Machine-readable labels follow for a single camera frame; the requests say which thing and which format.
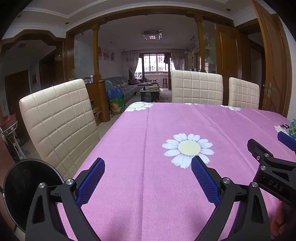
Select black trash bin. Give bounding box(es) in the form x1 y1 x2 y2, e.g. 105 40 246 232
1 159 64 232

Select right hand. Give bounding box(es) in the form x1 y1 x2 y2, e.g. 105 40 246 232
270 201 295 240

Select cream chair far right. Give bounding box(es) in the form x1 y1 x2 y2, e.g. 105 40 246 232
228 77 260 109

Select cream chair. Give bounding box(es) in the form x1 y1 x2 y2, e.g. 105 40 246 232
19 79 100 180
171 70 223 105
228 77 260 109

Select cream chair left side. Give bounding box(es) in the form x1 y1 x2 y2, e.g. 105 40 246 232
19 79 100 180

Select wooden door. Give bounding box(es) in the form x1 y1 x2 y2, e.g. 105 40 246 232
252 1 292 117

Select cardboard boxes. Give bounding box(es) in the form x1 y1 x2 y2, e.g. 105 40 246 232
90 99 101 126

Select white plant stand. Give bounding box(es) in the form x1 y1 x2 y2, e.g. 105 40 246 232
1 113 26 161

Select pink floral tablecloth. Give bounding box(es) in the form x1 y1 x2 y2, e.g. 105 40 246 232
81 102 295 240

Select cream chair far middle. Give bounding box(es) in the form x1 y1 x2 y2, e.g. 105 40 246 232
171 70 223 105

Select colourful bag on floor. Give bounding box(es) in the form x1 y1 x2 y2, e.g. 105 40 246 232
107 88 125 116

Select grey sofa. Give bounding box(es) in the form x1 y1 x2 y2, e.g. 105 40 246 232
104 76 140 102

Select coffee table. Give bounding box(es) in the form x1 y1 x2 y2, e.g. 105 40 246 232
140 85 160 102

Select ceiling lamp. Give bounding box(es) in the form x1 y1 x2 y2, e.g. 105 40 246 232
141 30 163 40

